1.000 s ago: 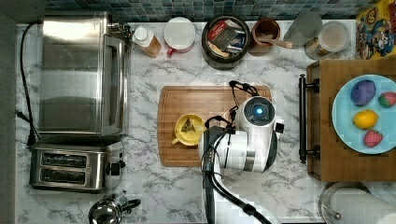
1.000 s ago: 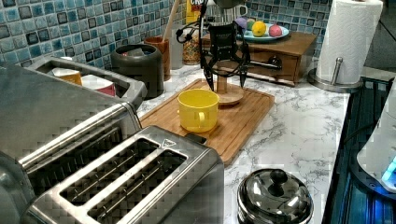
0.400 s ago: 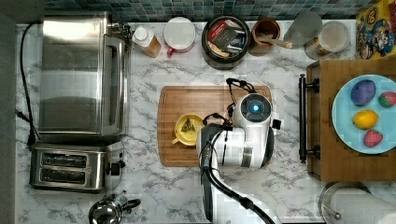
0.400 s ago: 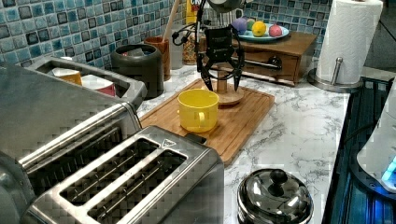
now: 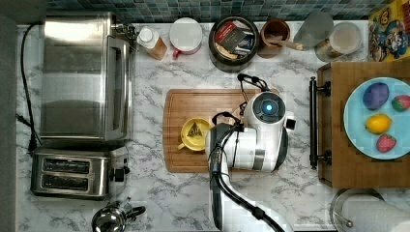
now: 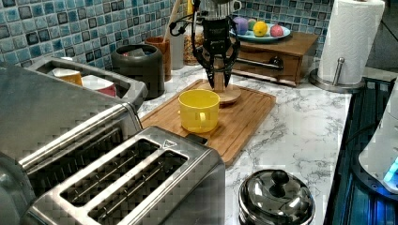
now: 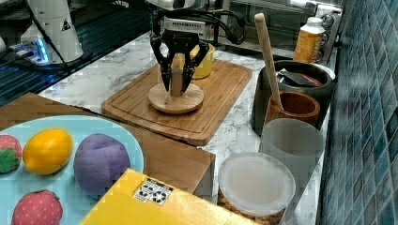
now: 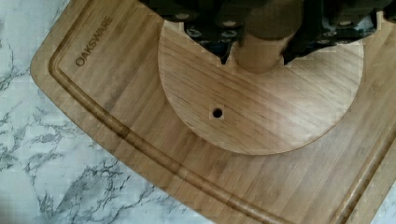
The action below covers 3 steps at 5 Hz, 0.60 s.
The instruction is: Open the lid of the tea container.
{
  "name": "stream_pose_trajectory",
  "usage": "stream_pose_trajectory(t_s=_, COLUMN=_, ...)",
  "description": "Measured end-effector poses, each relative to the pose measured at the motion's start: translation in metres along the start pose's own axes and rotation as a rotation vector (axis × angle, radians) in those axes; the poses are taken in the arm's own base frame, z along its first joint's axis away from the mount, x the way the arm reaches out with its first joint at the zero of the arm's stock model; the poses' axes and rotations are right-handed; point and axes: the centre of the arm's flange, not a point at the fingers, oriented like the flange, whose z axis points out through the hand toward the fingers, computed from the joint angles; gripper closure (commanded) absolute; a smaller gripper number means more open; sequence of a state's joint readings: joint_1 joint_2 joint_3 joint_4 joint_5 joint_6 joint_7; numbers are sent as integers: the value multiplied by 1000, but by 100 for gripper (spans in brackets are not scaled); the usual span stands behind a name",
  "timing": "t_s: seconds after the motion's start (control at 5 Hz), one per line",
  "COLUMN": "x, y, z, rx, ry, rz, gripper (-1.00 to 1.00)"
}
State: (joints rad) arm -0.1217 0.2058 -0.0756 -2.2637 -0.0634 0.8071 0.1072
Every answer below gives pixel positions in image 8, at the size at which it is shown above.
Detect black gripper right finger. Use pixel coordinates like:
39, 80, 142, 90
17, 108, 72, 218
283, 0, 396, 64

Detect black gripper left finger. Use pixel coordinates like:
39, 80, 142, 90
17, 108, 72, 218
138, 0, 247, 64

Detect round wooden lid with knob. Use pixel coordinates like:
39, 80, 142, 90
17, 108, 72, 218
158, 0, 364, 155

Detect bamboo cutting board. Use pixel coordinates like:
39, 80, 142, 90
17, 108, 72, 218
31, 0, 395, 224

